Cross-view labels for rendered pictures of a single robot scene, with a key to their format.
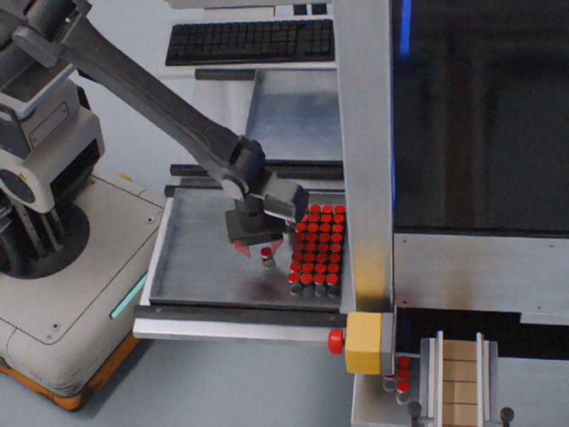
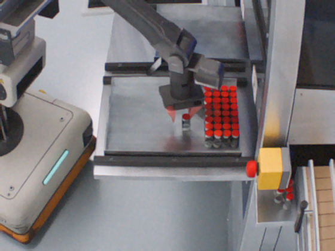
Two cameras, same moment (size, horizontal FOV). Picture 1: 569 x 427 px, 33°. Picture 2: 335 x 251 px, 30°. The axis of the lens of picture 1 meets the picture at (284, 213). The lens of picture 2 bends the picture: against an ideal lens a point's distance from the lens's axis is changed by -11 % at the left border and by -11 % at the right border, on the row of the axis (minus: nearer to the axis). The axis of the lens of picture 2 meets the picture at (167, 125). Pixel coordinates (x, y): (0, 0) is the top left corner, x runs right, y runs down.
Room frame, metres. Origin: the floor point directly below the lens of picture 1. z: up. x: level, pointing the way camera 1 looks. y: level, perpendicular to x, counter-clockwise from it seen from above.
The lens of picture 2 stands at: (-0.08, 0.33, 2.19)
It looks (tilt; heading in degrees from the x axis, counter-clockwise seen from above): 48 degrees down; 348
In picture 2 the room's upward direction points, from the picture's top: straight up
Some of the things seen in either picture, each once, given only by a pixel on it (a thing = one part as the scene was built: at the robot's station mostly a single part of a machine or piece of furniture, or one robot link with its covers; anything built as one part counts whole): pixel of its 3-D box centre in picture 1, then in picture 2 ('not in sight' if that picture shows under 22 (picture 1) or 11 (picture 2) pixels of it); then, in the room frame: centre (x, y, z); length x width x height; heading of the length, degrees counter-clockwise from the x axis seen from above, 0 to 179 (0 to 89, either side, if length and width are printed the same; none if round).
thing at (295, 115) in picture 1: (329, 119); (212, 33); (1.39, -0.12, 0.90); 0.34 x 0.26 x 0.04; 77
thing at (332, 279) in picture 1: (336, 250); (233, 115); (1.04, -0.08, 0.90); 0.18 x 0.02 x 0.05; 167
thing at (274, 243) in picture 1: (262, 237); (184, 106); (1.06, 0.04, 0.95); 0.07 x 0.07 x 0.09; 2
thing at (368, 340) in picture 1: (368, 343); (272, 168); (0.78, -0.10, 0.99); 0.08 x 0.07 x 0.07; 77
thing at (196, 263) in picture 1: (253, 249); (173, 116); (1.08, 0.07, 0.90); 0.34 x 0.26 x 0.04; 77
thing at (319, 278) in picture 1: (324, 250); (225, 115); (1.05, -0.06, 0.90); 0.18 x 0.02 x 0.05; 166
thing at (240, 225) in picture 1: (253, 213); (181, 86); (1.06, 0.05, 1.02); 0.10 x 0.07 x 0.07; 92
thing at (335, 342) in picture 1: (339, 341); (253, 169); (0.79, -0.06, 0.99); 0.04 x 0.04 x 0.04; 77
